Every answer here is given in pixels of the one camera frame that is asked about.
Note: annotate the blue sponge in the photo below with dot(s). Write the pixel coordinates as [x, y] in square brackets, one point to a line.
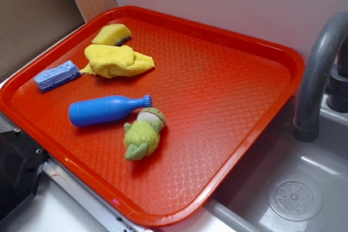
[55, 77]

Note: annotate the green plush toy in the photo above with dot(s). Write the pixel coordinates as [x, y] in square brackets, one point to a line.
[142, 137]

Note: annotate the grey plastic sink basin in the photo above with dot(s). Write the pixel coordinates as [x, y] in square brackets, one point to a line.
[241, 201]

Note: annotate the yellow sponge with dark scrubber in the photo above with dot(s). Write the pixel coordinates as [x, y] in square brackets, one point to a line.
[112, 35]

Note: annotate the yellow microfiber cloth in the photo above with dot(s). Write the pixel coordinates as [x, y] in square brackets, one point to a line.
[113, 61]

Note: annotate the blue plastic toy bottle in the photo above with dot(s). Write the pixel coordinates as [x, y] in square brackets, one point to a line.
[106, 109]

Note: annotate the grey toy faucet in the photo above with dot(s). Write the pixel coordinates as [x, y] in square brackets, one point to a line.
[326, 69]

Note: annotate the red plastic tray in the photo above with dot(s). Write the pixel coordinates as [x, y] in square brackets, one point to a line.
[217, 89]

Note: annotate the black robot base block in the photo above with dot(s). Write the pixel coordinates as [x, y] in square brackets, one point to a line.
[22, 162]

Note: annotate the brown cardboard panel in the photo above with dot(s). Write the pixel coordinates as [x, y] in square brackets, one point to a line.
[29, 27]

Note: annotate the sink drain strainer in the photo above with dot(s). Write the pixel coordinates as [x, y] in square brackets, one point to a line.
[295, 200]

